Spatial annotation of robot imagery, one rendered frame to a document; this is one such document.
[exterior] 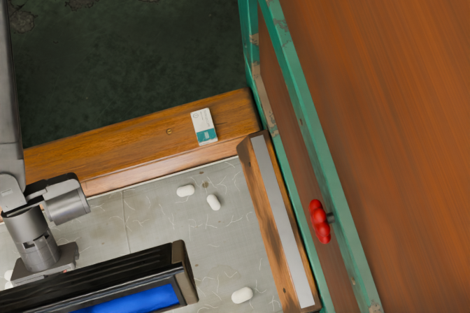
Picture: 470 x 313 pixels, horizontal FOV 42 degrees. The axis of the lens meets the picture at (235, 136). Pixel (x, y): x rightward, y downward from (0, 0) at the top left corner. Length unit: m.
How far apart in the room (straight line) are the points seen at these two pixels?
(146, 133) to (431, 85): 0.88
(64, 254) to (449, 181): 0.81
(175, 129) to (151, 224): 0.18
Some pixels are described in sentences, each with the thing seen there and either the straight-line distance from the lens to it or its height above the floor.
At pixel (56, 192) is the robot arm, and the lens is 0.98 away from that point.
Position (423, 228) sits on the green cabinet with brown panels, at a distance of 0.36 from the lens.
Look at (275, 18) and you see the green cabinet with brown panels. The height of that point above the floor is 1.27.
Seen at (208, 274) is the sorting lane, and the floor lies 0.74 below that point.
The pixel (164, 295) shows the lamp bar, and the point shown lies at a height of 1.08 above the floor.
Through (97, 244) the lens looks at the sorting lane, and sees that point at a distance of 1.13.
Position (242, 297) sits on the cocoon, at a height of 0.76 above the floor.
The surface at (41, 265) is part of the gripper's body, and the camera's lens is 1.02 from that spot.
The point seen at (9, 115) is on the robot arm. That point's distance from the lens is 0.94.
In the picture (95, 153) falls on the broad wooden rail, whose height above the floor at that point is 0.77.
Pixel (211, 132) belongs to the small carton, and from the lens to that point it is 1.09.
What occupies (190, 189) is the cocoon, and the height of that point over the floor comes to 0.76.
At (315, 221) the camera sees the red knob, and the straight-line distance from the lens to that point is 0.58.
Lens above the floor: 1.82
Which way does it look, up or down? 73 degrees down
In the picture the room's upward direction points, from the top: 11 degrees counter-clockwise
